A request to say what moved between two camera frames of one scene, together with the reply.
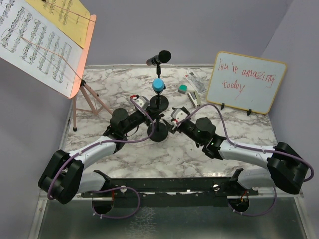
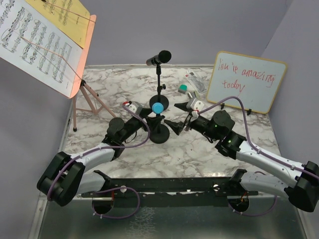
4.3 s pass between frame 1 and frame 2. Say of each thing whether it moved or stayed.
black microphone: stayed
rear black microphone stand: stayed
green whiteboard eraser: stayed
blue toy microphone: moved
